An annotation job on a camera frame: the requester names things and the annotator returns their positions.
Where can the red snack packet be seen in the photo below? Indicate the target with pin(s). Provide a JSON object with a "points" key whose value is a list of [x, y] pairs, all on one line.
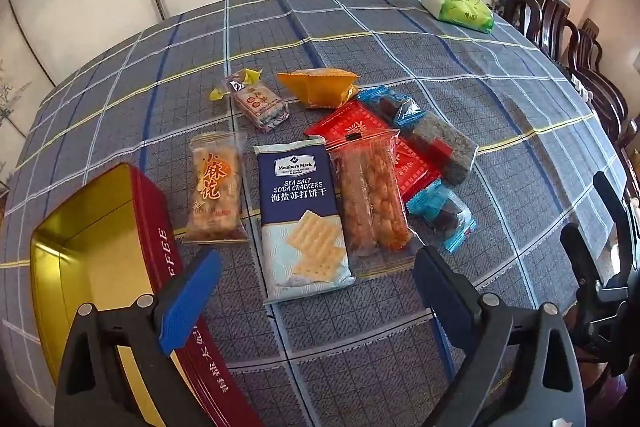
{"points": [[350, 119]]}

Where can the dark wooden chair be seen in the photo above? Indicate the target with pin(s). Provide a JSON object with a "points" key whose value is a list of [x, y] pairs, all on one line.
{"points": [[592, 67], [537, 7], [631, 157]]}

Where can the clear packet orange snack bars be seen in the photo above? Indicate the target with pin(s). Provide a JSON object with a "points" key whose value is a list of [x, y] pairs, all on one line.
{"points": [[370, 197]]}

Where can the navy cracker packet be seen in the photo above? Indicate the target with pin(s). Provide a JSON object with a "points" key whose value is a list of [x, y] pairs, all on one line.
{"points": [[300, 207]]}

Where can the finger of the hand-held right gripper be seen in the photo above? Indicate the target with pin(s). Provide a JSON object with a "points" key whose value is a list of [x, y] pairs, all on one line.
{"points": [[625, 237], [585, 267]]}

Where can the yellow twist candy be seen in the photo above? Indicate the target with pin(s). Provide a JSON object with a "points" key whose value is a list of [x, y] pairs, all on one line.
{"points": [[252, 77]]}

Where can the red tin box gold interior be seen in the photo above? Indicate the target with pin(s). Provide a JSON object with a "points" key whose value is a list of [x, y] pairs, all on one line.
{"points": [[75, 257]]}

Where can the small sesame cake packet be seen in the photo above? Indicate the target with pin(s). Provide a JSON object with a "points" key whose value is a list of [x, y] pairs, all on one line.
{"points": [[260, 107]]}

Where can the fried dough twist packet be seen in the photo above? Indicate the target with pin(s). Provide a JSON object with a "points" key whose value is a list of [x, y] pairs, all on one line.
{"points": [[212, 187]]}

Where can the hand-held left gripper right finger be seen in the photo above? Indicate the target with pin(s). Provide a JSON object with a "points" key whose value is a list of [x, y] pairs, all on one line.
{"points": [[445, 302]]}

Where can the clear packet dark sesame bar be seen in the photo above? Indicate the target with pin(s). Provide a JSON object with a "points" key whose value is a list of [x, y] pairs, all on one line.
{"points": [[445, 147]]}

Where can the green snack bag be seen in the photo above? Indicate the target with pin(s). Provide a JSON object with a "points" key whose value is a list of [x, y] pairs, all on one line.
{"points": [[460, 9]]}

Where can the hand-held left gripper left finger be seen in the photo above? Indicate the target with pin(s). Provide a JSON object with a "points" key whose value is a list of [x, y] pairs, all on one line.
{"points": [[190, 302]]}

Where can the blue dark candy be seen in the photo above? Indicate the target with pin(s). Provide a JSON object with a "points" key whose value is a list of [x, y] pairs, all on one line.
{"points": [[445, 214], [387, 104]]}

